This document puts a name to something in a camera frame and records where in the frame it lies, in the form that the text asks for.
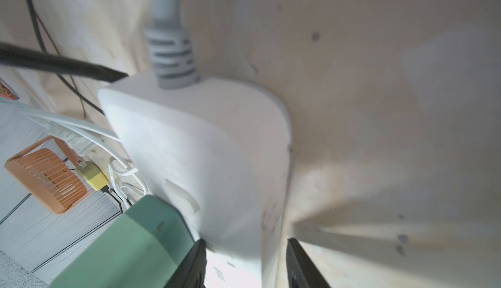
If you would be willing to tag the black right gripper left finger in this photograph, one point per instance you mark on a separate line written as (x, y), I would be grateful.
(192, 270)

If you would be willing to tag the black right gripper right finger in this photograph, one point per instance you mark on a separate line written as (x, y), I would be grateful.
(301, 271)

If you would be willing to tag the green plug adapter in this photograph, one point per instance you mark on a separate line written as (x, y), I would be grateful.
(142, 248)

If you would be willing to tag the white power strip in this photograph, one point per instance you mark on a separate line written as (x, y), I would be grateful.
(219, 151)

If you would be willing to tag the yellow plug adapter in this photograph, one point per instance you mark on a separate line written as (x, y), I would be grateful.
(90, 172)

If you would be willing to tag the small orange fan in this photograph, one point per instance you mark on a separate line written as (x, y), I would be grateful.
(47, 176)

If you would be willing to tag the red candy bag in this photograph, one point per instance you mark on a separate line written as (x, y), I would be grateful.
(7, 92)

